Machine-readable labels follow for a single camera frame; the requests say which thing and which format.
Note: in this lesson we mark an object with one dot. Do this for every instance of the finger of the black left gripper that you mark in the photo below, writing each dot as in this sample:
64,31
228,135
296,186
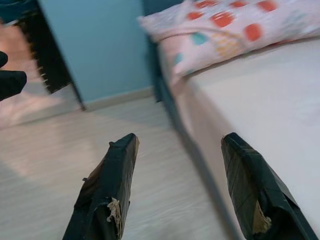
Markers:
3,59
11,83

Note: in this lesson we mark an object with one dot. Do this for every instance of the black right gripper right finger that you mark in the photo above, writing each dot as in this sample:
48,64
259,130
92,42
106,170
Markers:
250,180

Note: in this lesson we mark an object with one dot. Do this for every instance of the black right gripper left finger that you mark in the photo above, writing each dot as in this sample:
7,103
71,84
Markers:
110,187

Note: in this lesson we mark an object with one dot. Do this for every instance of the mattress with cream sheet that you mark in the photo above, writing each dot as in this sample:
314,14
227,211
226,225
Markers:
262,100

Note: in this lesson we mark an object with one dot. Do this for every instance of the pink patterned pillow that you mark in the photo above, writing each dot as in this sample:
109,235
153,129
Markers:
225,32

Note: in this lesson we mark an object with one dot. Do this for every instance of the teal padded headboard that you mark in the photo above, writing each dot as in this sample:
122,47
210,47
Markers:
160,3

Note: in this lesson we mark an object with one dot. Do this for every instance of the dark teal bed frame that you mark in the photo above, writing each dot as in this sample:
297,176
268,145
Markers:
163,95

